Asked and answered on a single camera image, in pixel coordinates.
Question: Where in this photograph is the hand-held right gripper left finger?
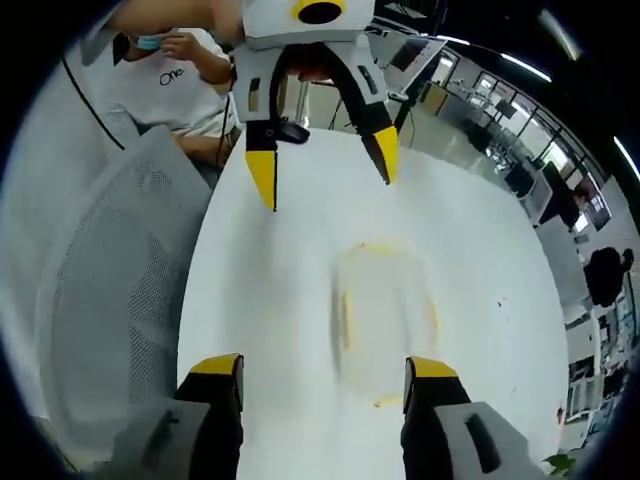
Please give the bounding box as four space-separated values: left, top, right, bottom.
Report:
112 352 246 480

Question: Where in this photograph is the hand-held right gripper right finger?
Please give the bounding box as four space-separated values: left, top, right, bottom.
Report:
399 355 546 480

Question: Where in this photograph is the clear plastic container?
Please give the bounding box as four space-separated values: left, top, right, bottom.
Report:
328 240 442 407

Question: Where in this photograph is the black tripod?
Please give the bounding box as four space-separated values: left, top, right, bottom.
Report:
392 89 419 149

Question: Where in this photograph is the small black device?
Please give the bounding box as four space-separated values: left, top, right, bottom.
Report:
277 115 311 146

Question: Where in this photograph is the beige cabinet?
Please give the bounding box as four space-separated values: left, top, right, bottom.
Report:
419 82 454 119

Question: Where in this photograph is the screen on stand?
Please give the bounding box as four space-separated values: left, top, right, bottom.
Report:
388 35 449 94

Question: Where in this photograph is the green potted plant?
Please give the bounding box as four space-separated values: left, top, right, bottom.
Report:
542 451 579 479

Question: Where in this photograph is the grey mesh office chair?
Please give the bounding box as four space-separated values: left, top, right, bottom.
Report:
37 124 217 451

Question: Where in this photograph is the ceiling light strip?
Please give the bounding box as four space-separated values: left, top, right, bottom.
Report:
537 9 582 52
612 134 640 177

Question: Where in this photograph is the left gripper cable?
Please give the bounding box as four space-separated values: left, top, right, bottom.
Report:
215 84 237 166

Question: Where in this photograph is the dark wall monitor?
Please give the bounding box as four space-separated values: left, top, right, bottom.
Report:
582 192 614 232

